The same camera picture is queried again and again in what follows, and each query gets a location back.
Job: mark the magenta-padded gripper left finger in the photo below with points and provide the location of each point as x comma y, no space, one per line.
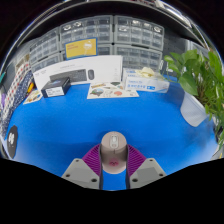
91,160

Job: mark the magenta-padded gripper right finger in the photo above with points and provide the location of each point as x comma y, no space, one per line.
136,160

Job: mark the pale pink computer mouse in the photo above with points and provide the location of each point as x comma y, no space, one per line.
114,150

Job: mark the black printed mouse pad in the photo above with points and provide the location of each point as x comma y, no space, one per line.
12,141

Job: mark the large illustrated sticker sheet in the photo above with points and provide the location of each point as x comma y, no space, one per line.
111,90

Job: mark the white and blue tissue box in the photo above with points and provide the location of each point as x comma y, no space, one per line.
145,83

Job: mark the small black box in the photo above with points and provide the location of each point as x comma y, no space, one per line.
56,88

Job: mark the long white keyboard box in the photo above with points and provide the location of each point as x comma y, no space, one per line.
106,68

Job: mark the small yellow tool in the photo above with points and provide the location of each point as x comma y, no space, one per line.
30,87

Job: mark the green plant in white pot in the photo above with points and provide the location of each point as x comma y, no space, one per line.
190,80

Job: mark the red blue checked cloth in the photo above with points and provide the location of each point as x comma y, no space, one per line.
15,86

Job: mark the purple plastic bag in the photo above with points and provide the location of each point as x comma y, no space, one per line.
2,100

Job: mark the yellow card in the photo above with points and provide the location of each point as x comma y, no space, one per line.
81,48

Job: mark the dark overhead shelf unit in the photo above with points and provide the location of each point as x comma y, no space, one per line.
100,10

